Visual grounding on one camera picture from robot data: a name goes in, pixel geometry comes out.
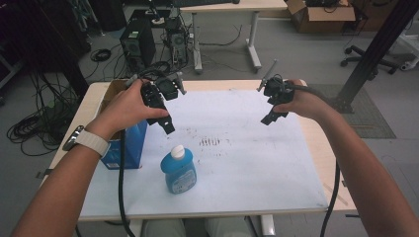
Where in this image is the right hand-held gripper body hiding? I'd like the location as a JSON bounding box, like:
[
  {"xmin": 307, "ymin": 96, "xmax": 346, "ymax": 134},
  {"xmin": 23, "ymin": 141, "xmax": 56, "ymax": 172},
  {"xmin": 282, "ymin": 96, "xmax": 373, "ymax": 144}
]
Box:
[{"xmin": 256, "ymin": 58, "xmax": 296, "ymax": 117}]

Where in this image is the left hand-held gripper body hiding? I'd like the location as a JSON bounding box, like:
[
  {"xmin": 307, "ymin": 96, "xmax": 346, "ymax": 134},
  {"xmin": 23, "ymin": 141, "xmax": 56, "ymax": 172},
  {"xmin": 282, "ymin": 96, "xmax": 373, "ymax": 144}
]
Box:
[{"xmin": 125, "ymin": 70, "xmax": 188, "ymax": 113}]

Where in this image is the blue cardboard box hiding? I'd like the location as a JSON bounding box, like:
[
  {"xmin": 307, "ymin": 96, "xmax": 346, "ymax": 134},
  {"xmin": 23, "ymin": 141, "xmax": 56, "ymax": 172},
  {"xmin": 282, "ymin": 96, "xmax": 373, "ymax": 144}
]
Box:
[{"xmin": 98, "ymin": 78, "xmax": 149, "ymax": 171}]

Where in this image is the blue bottle with white cap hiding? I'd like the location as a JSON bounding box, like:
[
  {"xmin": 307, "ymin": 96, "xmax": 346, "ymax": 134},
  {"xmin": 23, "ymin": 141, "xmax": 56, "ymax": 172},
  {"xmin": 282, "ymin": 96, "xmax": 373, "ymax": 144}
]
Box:
[{"xmin": 159, "ymin": 144, "xmax": 198, "ymax": 196}]

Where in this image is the person's right hand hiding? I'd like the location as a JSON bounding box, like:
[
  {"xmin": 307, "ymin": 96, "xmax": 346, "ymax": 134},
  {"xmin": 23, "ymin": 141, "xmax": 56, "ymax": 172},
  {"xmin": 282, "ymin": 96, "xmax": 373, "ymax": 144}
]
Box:
[{"xmin": 272, "ymin": 78, "xmax": 334, "ymax": 121}]

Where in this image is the person's left hand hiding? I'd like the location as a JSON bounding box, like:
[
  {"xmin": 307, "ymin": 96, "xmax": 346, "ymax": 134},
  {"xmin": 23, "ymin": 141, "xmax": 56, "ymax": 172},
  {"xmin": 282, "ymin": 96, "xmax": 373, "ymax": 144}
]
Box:
[{"xmin": 86, "ymin": 78, "xmax": 171, "ymax": 142}]

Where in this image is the light wooden table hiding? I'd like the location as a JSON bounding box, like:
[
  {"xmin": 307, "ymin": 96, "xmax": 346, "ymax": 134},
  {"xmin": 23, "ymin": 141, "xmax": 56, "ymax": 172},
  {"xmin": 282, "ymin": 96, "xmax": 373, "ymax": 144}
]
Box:
[{"xmin": 37, "ymin": 78, "xmax": 359, "ymax": 222}]

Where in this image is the black computer tower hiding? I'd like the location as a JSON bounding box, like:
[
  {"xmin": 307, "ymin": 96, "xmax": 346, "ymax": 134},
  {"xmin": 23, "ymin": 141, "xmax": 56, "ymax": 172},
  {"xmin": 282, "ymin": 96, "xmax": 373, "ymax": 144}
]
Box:
[{"xmin": 119, "ymin": 17, "xmax": 157, "ymax": 73}]

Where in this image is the open-sided computer case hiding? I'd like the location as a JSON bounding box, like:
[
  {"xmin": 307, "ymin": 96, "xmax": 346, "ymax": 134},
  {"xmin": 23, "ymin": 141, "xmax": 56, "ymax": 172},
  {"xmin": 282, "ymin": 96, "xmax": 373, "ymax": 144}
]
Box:
[{"xmin": 163, "ymin": 16, "xmax": 190, "ymax": 67}]

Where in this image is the wristwatch with white band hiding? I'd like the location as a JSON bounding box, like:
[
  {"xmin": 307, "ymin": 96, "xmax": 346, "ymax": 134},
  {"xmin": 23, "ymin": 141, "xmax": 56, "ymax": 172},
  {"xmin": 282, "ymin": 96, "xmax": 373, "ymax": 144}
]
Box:
[{"xmin": 61, "ymin": 124, "xmax": 111, "ymax": 159}]

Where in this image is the brown cardboard box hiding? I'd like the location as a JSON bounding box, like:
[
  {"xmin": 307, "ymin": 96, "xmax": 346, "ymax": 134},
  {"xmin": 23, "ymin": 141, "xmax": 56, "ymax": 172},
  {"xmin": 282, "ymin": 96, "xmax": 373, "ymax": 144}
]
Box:
[{"xmin": 286, "ymin": 0, "xmax": 358, "ymax": 35}]

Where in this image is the grey floor mat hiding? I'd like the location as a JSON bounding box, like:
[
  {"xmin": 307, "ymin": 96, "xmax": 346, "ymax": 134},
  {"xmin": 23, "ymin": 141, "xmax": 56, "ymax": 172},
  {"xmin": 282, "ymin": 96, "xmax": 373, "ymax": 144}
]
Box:
[{"xmin": 308, "ymin": 83, "xmax": 397, "ymax": 140}]

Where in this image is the white-legged wooden desk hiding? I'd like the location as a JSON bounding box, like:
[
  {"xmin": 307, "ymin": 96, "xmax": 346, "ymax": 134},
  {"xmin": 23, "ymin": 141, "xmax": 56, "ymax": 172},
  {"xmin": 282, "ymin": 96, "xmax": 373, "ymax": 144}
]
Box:
[{"xmin": 179, "ymin": 0, "xmax": 290, "ymax": 75}]

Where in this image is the black office chair base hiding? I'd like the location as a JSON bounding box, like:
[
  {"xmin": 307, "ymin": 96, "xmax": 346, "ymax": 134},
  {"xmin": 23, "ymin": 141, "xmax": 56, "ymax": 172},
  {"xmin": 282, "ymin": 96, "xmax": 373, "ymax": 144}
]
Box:
[{"xmin": 340, "ymin": 44, "xmax": 400, "ymax": 75}]

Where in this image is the black keyboard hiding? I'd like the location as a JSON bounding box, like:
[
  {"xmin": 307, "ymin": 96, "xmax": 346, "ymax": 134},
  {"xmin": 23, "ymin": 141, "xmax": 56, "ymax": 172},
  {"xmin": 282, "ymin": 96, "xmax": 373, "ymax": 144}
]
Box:
[{"xmin": 173, "ymin": 0, "xmax": 233, "ymax": 8}]

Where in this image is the coiled black cable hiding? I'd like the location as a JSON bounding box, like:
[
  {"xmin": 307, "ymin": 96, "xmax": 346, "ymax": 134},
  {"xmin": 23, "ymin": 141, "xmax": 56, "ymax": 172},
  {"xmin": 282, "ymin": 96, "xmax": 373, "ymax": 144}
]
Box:
[{"xmin": 90, "ymin": 47, "xmax": 113, "ymax": 63}]

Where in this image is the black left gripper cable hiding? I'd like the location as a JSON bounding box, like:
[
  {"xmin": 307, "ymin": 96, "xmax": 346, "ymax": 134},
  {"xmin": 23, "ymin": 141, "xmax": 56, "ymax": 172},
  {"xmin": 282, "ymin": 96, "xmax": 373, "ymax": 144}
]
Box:
[{"xmin": 118, "ymin": 129, "xmax": 136, "ymax": 237}]

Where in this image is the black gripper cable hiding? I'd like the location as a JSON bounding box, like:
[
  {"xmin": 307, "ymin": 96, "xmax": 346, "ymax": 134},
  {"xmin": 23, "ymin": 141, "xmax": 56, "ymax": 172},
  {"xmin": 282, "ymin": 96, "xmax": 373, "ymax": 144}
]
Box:
[
  {"xmin": 287, "ymin": 82, "xmax": 342, "ymax": 237},
  {"xmin": 118, "ymin": 129, "xmax": 136, "ymax": 237}
]

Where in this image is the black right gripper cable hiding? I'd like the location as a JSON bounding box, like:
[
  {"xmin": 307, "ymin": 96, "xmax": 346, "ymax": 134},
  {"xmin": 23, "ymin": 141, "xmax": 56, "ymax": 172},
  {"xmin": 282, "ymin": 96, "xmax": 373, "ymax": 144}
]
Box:
[{"xmin": 287, "ymin": 82, "xmax": 342, "ymax": 237}]

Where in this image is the tangle of black floor cables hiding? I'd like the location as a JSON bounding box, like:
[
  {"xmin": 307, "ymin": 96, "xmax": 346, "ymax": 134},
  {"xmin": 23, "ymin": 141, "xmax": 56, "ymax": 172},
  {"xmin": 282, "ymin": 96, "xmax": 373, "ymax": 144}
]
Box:
[{"xmin": 6, "ymin": 70, "xmax": 83, "ymax": 158}]

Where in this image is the black metal stand post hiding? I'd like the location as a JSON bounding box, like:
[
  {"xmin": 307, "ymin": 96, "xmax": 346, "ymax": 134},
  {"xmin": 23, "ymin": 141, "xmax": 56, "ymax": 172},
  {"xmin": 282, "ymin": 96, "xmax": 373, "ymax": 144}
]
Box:
[{"xmin": 331, "ymin": 0, "xmax": 419, "ymax": 115}]

